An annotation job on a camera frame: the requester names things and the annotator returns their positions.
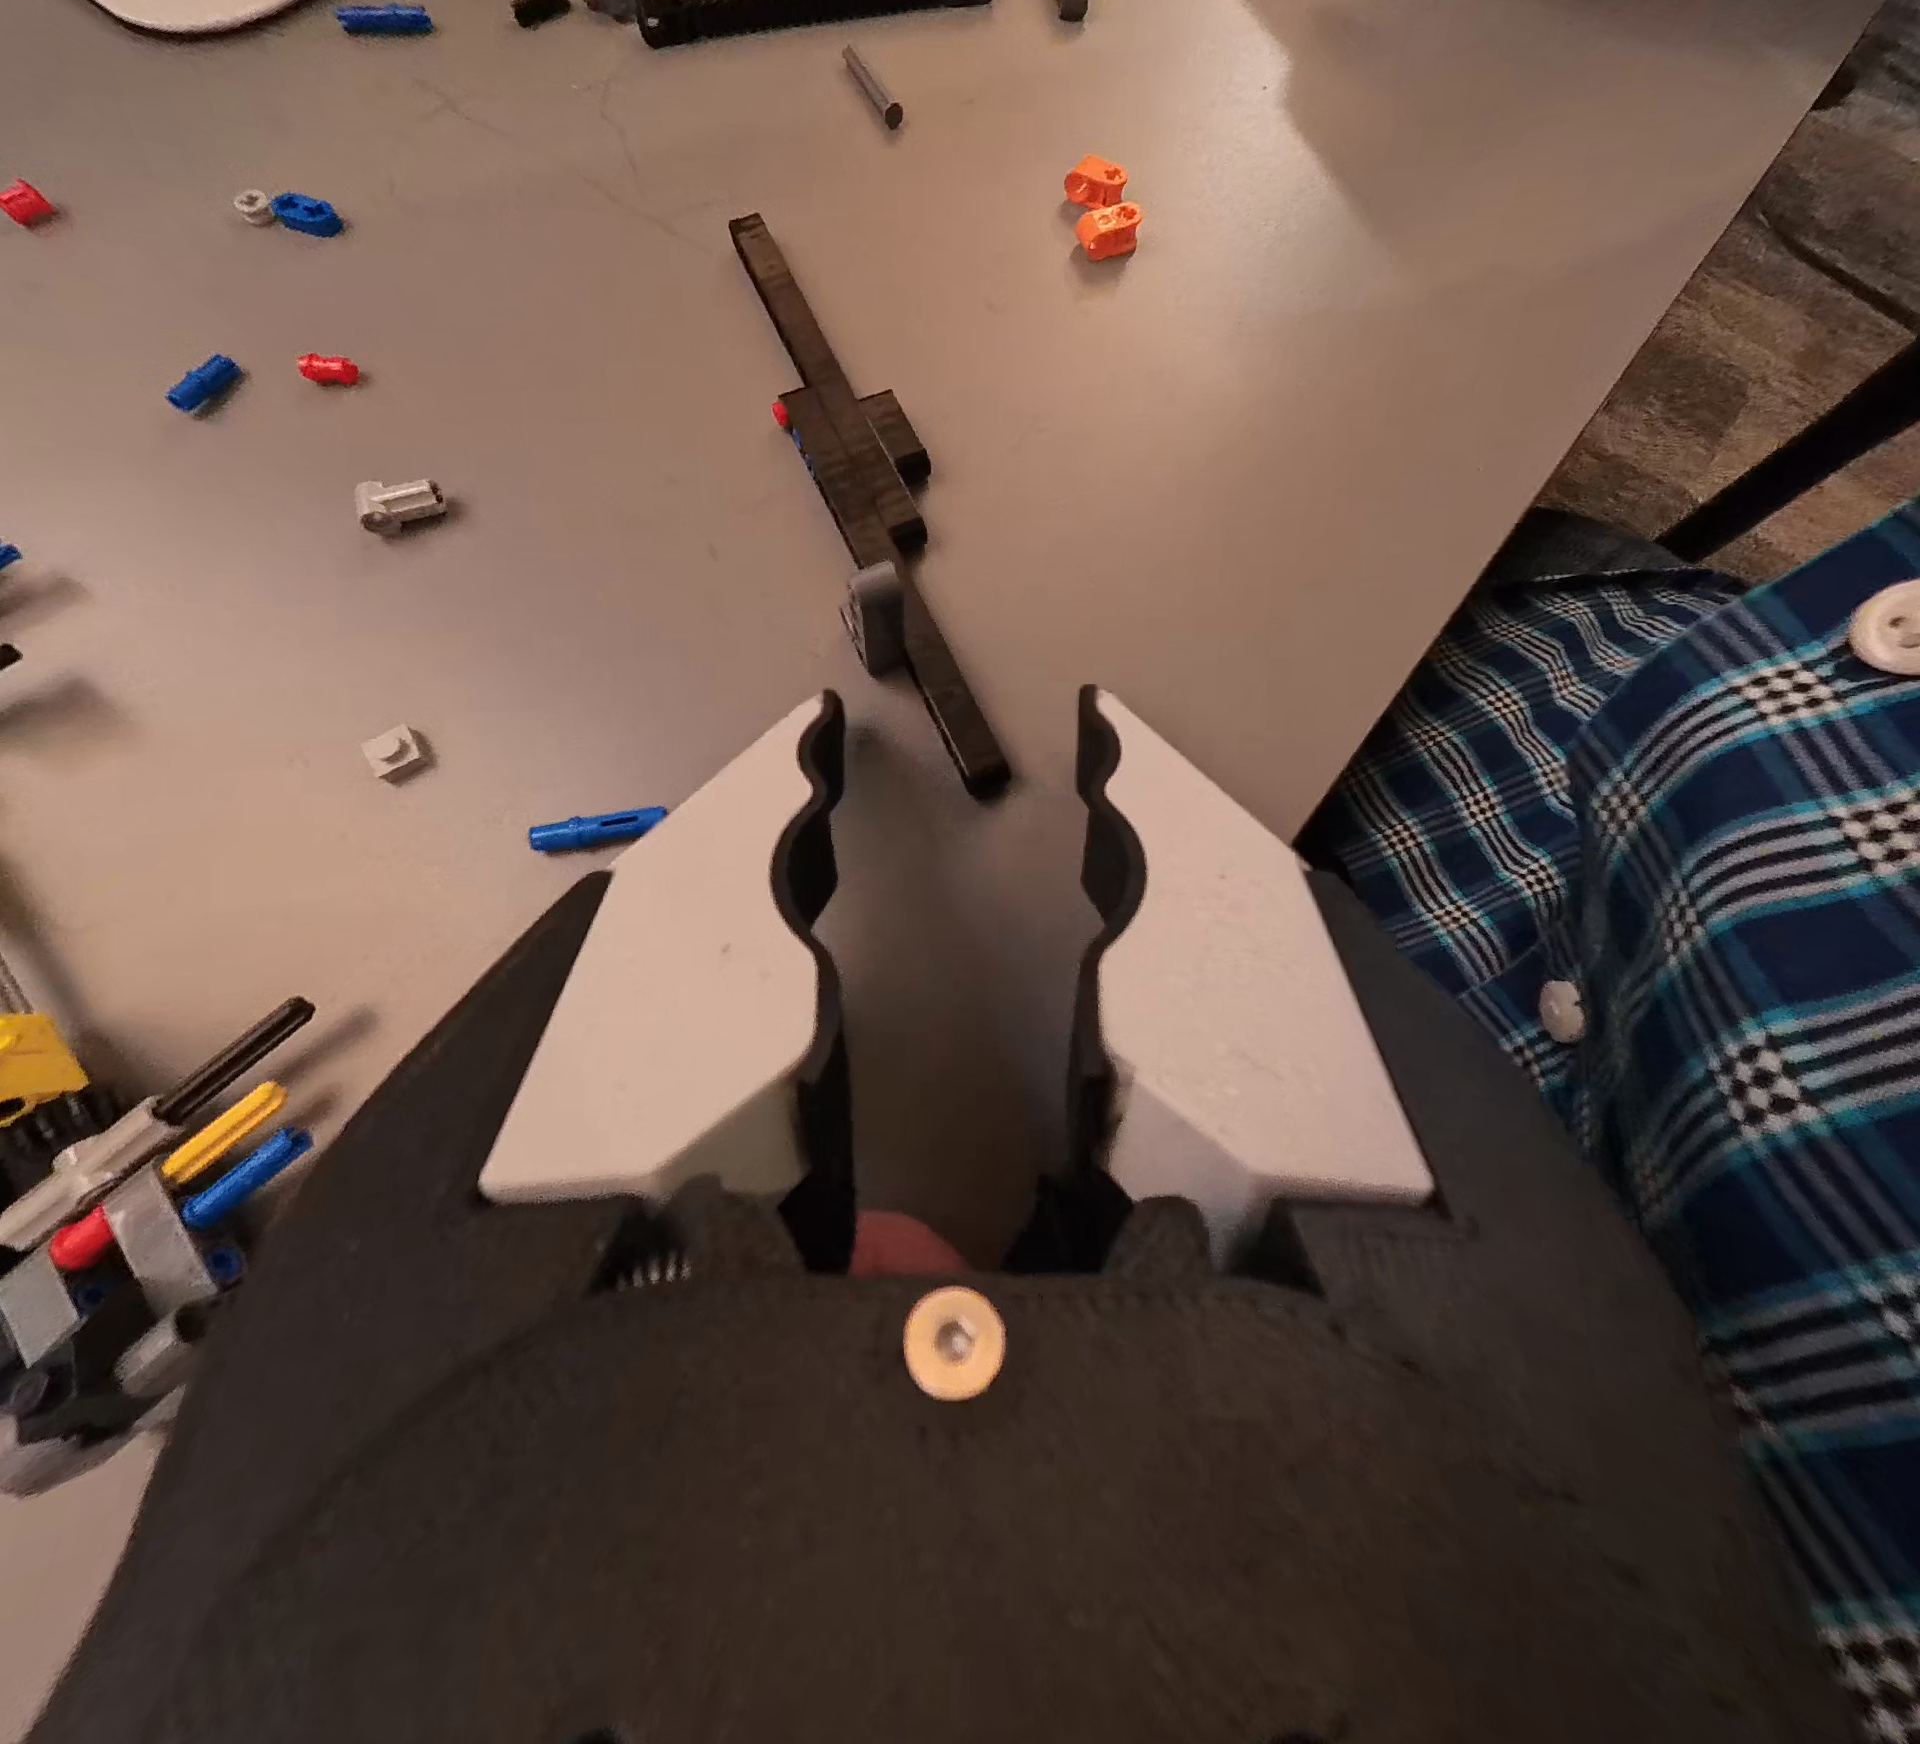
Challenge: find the long blue lego pin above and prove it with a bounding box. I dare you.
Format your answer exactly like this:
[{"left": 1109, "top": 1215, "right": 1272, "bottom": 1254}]
[{"left": 527, "top": 804, "right": 673, "bottom": 856}]

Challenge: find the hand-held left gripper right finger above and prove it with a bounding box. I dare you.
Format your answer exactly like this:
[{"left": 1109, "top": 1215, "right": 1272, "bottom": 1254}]
[{"left": 1065, "top": 685, "right": 1443, "bottom": 1274}]

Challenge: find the blue plaid shirt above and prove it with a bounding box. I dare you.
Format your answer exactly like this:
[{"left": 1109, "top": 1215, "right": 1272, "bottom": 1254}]
[{"left": 1296, "top": 507, "right": 1920, "bottom": 1744}]

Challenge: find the black table leg with foot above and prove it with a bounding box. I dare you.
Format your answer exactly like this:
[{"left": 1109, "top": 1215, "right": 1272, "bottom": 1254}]
[{"left": 1657, "top": 334, "right": 1920, "bottom": 565}]

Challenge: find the long black lego beam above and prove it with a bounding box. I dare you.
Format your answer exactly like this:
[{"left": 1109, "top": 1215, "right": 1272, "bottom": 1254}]
[{"left": 582, "top": 0, "right": 1003, "bottom": 52}]

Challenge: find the long black lego beam assembly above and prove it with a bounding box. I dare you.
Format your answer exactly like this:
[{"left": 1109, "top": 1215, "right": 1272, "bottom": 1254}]
[{"left": 729, "top": 213, "right": 1015, "bottom": 802}]

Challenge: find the large multicoloured lego assembly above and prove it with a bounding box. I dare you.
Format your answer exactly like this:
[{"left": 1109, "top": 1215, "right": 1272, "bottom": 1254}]
[{"left": 0, "top": 996, "right": 318, "bottom": 1500}]

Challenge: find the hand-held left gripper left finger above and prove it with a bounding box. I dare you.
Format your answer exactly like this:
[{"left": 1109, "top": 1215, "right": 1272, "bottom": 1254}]
[{"left": 477, "top": 688, "right": 858, "bottom": 1207}]

